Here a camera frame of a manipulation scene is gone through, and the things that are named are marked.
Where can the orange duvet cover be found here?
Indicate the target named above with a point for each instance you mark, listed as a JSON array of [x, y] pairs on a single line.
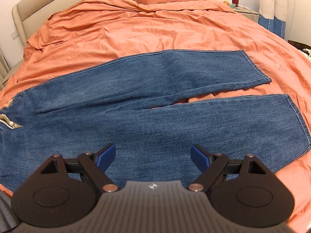
[[96, 31]]

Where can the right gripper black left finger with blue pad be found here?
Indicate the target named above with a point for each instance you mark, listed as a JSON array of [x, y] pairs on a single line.
[[92, 166]]

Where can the blue denim jeans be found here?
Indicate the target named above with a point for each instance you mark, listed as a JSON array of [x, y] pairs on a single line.
[[138, 103]]

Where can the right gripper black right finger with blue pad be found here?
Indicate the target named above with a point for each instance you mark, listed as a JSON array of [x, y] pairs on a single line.
[[214, 168]]

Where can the white bedside table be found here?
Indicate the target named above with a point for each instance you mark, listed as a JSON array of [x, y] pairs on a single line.
[[247, 12]]

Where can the white wall socket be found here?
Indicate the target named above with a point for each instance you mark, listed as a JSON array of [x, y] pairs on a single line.
[[14, 35]]

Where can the white and blue plush toy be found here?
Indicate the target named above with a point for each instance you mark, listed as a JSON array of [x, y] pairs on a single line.
[[273, 15]]

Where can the beige pleated curtain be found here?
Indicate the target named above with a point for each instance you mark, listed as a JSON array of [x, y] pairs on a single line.
[[4, 70]]

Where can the beige upholstered headboard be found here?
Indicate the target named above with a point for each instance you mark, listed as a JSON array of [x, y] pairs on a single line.
[[48, 2]]

